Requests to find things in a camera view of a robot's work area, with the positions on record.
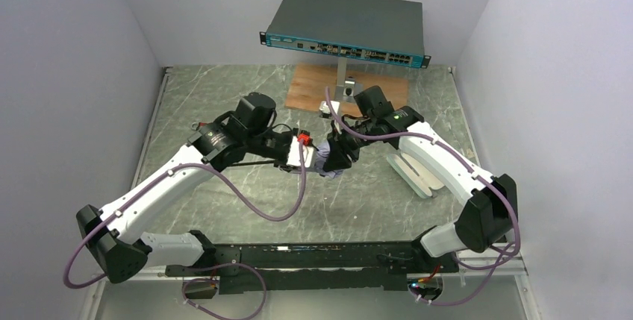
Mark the purple folding umbrella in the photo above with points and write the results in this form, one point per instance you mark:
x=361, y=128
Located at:
x=245, y=156

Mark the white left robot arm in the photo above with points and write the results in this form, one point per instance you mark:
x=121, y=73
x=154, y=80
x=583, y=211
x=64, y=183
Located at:
x=116, y=234

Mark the mint green umbrella case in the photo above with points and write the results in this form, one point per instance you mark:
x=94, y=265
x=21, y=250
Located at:
x=417, y=177

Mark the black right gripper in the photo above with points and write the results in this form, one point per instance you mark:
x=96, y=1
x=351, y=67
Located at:
x=339, y=152

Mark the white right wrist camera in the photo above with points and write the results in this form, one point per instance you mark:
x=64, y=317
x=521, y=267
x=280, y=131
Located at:
x=326, y=109

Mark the red handled adjustable wrench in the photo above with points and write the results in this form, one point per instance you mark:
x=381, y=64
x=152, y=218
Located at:
x=197, y=125

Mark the grey network switch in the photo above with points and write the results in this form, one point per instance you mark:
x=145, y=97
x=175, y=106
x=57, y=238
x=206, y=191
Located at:
x=378, y=31

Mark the wooden base board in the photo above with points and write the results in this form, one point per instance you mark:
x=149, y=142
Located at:
x=307, y=88

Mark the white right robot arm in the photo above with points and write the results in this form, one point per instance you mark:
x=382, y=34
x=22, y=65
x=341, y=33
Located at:
x=489, y=202

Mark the metal stand post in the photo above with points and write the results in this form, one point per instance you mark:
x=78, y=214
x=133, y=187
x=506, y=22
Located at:
x=346, y=86

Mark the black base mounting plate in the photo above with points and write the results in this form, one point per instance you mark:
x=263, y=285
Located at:
x=245, y=267

